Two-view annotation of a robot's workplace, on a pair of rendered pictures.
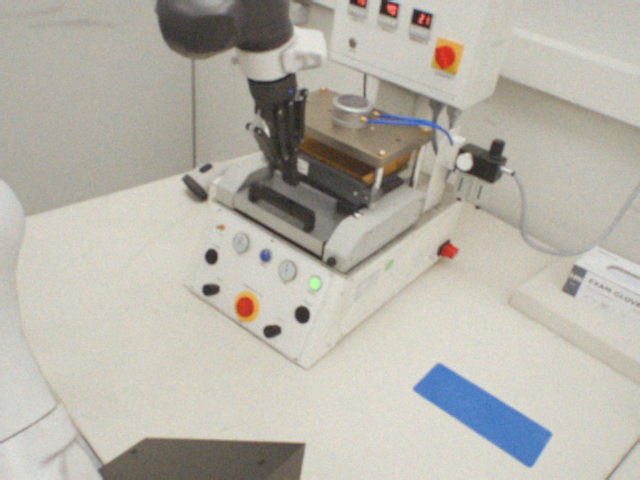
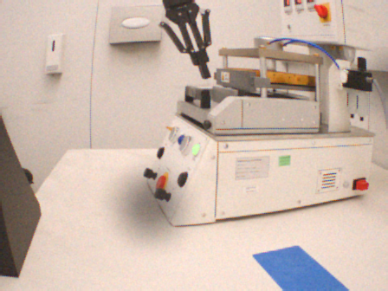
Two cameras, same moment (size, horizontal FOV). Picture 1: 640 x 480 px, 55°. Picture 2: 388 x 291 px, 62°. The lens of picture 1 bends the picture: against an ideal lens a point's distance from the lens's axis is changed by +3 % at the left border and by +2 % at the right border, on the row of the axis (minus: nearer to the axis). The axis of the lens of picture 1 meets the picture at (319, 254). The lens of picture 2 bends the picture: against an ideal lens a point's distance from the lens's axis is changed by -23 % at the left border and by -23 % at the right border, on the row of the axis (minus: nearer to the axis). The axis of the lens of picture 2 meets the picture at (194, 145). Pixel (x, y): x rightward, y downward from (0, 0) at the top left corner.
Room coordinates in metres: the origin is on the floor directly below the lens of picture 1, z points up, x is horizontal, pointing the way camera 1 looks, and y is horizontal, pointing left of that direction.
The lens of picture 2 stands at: (0.24, -0.52, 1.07)
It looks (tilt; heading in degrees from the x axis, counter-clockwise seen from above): 12 degrees down; 41
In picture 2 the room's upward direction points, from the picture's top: 1 degrees clockwise
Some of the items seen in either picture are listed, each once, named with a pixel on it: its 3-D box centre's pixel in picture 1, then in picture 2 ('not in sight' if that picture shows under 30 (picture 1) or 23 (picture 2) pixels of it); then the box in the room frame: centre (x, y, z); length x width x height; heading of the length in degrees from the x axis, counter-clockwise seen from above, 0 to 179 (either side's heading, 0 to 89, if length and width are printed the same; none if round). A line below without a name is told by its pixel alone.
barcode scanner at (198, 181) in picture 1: (220, 174); not in sight; (1.38, 0.28, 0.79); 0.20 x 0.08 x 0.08; 138
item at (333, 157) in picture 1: (349, 142); (270, 67); (1.09, -0.03, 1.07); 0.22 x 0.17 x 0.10; 56
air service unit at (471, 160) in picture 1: (474, 171); (354, 87); (1.08, -0.28, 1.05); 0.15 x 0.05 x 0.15; 56
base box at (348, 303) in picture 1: (335, 241); (268, 160); (1.08, -0.03, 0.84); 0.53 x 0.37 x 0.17; 146
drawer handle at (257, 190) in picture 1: (281, 206); (197, 95); (0.94, 0.08, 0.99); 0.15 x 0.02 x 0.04; 56
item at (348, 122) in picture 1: (365, 131); (282, 62); (1.11, -0.06, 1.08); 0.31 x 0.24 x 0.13; 56
